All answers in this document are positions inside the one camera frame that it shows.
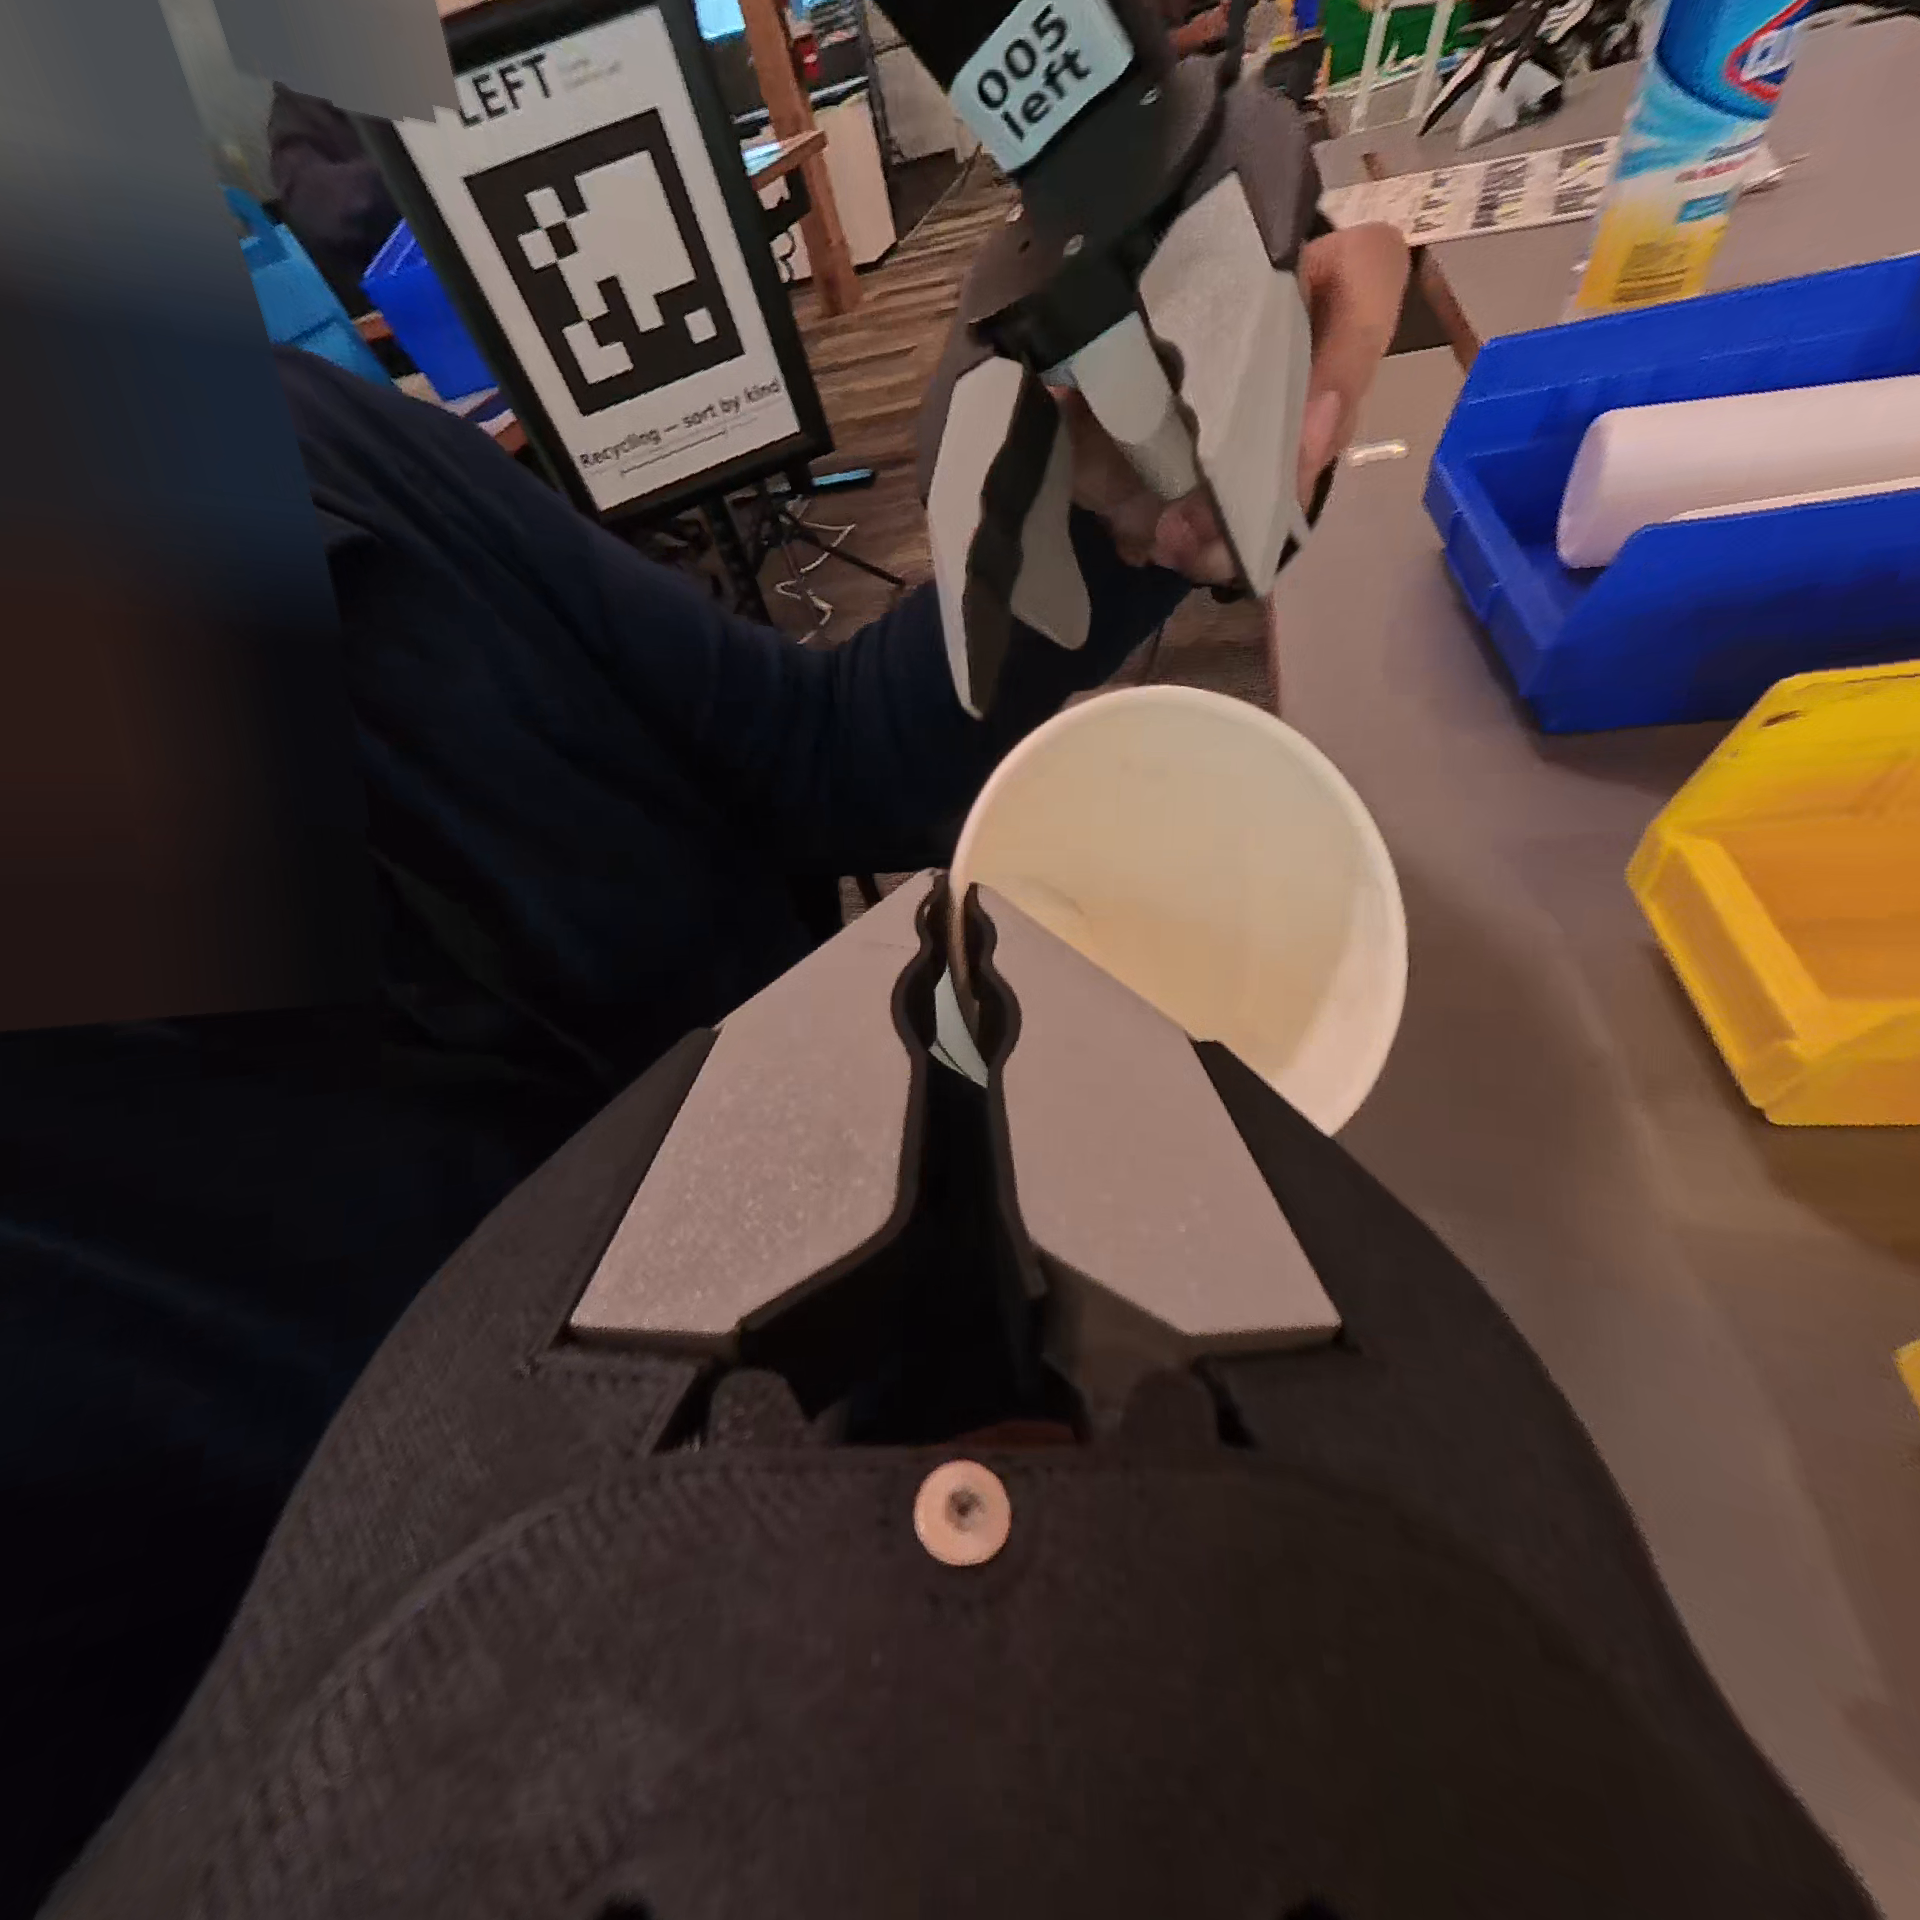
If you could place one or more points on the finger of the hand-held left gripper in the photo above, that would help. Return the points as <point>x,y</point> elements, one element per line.
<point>1230,346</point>
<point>974,464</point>

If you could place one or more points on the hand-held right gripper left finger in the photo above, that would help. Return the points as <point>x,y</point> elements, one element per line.
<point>751,1172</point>

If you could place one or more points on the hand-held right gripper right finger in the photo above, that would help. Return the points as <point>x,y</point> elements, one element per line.
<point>1154,1200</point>

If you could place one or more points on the white paper cup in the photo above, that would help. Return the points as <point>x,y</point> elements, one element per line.
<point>1201,855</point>

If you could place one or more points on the white bottle black cap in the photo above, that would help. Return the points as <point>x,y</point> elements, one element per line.
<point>1723,452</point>

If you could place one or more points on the blue plastic bin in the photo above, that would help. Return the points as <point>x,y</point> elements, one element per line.
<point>1650,645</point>

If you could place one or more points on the person's left forearm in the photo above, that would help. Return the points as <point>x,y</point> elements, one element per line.
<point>674,721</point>

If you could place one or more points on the person's left hand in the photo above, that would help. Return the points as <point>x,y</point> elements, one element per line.
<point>1350,330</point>

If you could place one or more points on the printed label sheet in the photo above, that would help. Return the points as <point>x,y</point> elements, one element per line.
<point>1470,188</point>

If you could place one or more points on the black white device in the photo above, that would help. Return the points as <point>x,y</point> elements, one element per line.
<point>1506,100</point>

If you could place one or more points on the wipes canister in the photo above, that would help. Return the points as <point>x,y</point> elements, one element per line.
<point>1681,136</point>

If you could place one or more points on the blue storage bin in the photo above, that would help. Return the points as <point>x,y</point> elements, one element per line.
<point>427,317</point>
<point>301,284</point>

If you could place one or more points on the marker sign board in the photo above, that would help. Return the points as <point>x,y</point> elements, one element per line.
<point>450,196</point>

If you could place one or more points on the wooden post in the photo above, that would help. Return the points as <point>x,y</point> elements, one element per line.
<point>797,149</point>

